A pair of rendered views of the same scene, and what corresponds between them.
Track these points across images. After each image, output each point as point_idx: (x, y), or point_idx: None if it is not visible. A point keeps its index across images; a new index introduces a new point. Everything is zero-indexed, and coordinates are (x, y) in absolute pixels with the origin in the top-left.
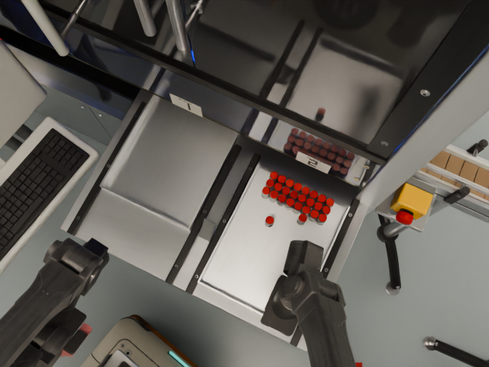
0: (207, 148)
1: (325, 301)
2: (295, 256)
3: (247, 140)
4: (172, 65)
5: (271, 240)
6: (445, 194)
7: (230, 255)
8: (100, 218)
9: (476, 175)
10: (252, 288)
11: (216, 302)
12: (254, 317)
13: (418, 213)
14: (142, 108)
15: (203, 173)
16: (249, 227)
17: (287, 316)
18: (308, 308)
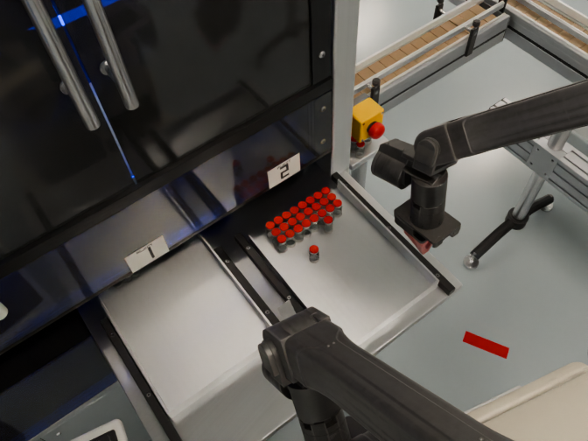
0: (199, 282)
1: (458, 119)
2: (390, 163)
3: (216, 240)
4: (113, 202)
5: (333, 264)
6: None
7: (327, 311)
8: (206, 437)
9: (364, 78)
10: (374, 304)
11: (373, 348)
12: (406, 317)
13: (380, 115)
14: (108, 324)
15: (223, 297)
16: (308, 278)
17: (443, 207)
18: (460, 133)
